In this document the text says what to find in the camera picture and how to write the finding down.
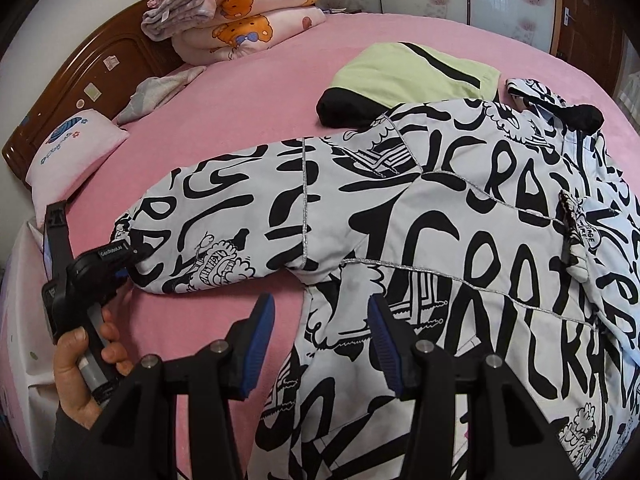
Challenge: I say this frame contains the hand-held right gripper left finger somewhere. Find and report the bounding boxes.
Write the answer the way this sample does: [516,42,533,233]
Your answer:
[90,294,276,480]

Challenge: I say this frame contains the wooden headboard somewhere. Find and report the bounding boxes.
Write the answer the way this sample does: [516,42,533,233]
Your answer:
[1,0,186,191]

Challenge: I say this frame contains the folded green and black garment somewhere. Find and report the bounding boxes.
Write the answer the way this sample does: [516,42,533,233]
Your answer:
[316,41,501,128]

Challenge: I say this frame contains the person's left hand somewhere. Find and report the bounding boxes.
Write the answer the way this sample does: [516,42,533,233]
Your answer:
[53,310,136,431]

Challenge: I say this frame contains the bed with pink sheet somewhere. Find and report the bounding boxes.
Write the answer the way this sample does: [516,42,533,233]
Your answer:
[0,10,640,480]

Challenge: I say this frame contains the stack of folded pink blankets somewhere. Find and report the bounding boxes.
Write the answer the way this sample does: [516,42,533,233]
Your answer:
[141,0,312,41]

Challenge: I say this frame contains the white and grey cloth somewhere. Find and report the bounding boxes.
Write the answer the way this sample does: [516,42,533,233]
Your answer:
[116,66,207,126]

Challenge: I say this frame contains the black and white printed jacket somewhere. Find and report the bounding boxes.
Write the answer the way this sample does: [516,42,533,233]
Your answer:
[111,77,640,480]

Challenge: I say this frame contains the pink pillow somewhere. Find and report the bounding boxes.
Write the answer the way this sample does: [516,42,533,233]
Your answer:
[26,109,131,228]

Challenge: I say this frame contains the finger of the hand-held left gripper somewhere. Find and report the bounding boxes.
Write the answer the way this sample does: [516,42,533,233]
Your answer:
[116,245,146,281]
[44,201,76,281]

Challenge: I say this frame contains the brown wooden door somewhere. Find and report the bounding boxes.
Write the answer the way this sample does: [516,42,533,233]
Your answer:
[554,0,632,96]

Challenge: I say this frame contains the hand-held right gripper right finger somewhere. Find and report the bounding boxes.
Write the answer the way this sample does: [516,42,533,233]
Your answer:
[367,294,566,480]

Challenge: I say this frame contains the folded pink bear-print quilt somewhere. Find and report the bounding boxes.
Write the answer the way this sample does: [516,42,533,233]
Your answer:
[170,0,328,67]

